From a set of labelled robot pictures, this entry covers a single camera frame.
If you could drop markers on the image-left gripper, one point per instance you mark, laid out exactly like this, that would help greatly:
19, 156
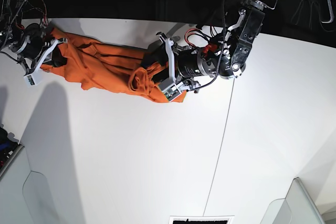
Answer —
31, 43

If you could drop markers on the clutter bin left edge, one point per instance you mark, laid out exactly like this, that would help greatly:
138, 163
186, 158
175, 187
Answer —
7, 148

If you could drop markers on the grey panel bottom right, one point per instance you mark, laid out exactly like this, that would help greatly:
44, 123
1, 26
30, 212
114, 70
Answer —
296, 208

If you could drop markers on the white black calibration card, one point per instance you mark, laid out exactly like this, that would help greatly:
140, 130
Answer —
201, 220

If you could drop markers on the orange t-shirt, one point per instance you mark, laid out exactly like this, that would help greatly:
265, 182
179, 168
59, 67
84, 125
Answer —
95, 64

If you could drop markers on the grey panel bottom left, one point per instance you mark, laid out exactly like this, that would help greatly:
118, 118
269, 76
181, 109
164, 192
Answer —
25, 194

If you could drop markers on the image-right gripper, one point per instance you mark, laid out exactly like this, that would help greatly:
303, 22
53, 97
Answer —
184, 64

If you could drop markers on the grey panel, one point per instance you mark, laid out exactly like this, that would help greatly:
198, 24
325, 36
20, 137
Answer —
296, 208
25, 194

